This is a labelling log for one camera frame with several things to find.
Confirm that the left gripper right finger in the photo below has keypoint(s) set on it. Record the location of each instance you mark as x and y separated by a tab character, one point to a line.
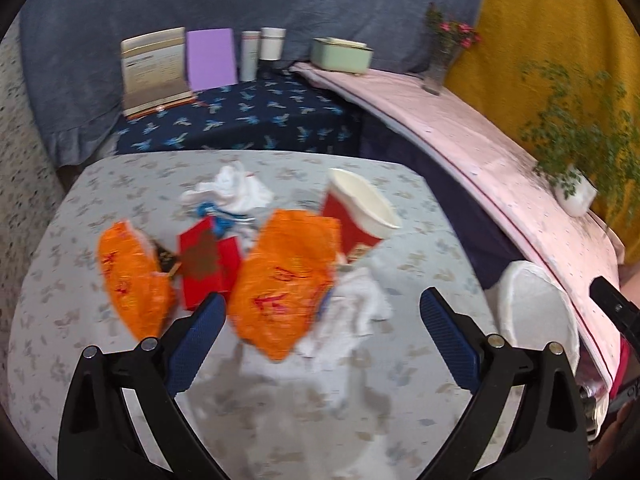
548	437

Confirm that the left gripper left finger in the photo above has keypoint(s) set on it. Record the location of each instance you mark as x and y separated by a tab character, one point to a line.
97	438

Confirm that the red paper packet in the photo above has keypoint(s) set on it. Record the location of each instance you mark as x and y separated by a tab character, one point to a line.
208	263

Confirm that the large orange wrapper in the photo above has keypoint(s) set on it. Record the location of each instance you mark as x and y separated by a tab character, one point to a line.
283	280

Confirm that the white paper towel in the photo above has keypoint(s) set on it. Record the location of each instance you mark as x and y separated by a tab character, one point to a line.
356	303

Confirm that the red paper cup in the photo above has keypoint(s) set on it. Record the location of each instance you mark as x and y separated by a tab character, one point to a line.
365	216

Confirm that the white cotton glove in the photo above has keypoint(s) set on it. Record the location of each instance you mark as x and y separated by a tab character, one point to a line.
233	189

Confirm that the black gold cigarette box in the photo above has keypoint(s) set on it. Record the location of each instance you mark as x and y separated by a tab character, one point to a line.
168	261

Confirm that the white lined trash bin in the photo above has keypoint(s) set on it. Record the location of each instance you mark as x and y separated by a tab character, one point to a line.
531	310

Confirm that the operator hand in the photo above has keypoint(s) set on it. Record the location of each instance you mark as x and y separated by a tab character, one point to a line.
607	445

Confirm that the pink bed cover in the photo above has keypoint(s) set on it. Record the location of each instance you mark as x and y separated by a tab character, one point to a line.
500	176

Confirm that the floral table cloth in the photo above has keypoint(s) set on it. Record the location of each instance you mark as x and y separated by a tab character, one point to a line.
382	413

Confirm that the green plant white pot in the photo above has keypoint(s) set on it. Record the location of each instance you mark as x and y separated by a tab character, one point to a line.
588	128

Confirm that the yellow backdrop cloth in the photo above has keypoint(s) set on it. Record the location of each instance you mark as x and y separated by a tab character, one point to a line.
594	34

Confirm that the glass vase pink flowers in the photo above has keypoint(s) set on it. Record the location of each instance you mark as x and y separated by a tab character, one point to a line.
448	36

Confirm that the navy floral cloth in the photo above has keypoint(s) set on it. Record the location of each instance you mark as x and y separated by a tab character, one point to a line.
282	113

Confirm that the open beige book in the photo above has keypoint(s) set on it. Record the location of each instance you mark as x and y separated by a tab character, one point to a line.
154	72

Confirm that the purple notebook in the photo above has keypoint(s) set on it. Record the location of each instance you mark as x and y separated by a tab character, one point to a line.
210	59

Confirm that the green tissue box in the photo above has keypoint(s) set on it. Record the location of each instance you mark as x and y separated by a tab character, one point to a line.
340	55

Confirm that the blue velvet backdrop cloth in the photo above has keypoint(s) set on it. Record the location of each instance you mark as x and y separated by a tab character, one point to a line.
71	48

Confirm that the tall white bottle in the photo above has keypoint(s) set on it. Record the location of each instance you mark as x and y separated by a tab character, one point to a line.
249	55

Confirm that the white lidded jar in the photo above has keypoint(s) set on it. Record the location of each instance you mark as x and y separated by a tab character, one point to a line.
271	43

